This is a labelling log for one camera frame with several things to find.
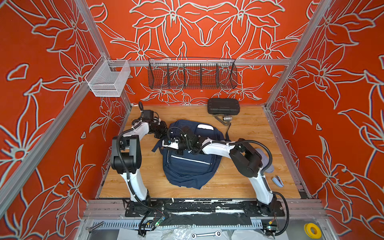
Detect silver combination wrench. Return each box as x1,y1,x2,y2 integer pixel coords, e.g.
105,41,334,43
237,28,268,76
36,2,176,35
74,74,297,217
191,231,222,239

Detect black wire wall basket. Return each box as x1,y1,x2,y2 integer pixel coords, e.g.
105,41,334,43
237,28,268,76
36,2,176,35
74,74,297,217
148,57,238,90

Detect navy blue student backpack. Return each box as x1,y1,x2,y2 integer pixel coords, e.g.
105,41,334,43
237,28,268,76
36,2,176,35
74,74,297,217
152,120,230,190

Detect blue stapler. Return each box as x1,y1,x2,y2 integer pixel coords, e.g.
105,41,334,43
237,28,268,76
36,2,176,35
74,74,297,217
272,176,285,188

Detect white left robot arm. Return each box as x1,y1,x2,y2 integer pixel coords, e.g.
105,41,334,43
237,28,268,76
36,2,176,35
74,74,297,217
111,110,168,210

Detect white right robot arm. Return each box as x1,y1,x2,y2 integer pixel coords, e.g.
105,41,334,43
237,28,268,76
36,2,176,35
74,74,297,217
162,128,288,217

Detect yellow tape roll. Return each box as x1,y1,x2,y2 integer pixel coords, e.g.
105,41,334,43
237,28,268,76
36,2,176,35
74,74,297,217
304,223,322,239

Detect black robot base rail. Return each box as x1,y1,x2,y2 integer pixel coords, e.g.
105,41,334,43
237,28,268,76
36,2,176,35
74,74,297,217
122,198,286,218

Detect white wire wall basket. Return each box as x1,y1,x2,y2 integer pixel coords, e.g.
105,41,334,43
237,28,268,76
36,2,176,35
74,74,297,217
85,55,131,97

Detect black plastic tool case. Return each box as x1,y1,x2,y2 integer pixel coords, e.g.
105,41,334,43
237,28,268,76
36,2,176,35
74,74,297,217
207,98,240,115

